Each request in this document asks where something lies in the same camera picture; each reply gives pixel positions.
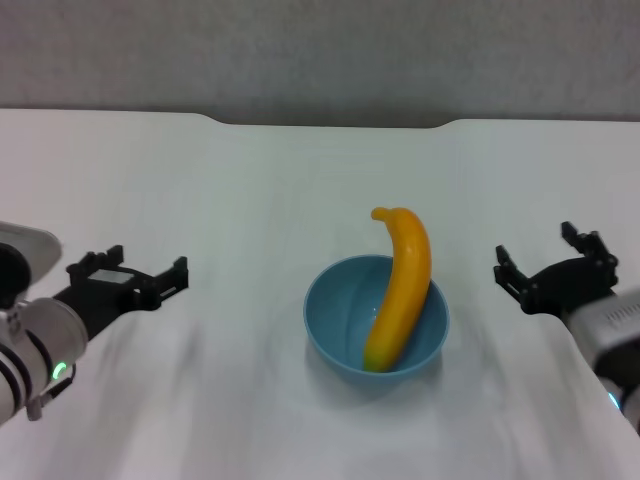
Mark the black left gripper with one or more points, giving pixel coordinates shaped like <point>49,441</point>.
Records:
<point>110,295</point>

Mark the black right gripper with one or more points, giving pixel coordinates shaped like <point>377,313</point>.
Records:
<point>565,287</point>

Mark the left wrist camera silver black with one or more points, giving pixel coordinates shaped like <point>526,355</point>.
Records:
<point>25,250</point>

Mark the yellow banana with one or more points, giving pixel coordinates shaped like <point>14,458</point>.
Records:
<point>410,280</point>

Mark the blue bowl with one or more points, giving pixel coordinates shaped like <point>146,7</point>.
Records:
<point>340,320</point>

